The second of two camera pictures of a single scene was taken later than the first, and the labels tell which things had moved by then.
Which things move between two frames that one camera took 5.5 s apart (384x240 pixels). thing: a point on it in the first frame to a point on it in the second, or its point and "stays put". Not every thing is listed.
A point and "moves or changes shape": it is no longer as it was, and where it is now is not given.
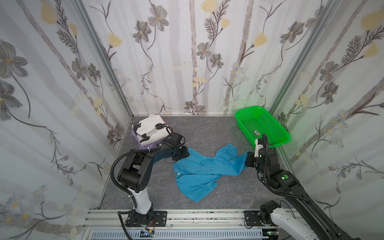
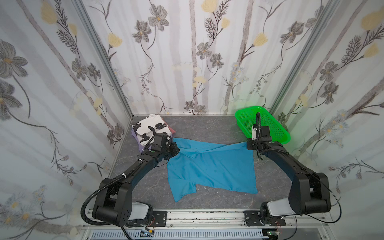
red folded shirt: (170, 129) stays put
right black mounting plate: (252, 219) stays put
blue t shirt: (196, 174) moves or changes shape
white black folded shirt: (150, 129) stays put
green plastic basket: (253, 122) stays put
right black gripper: (255, 160) to (252, 144)
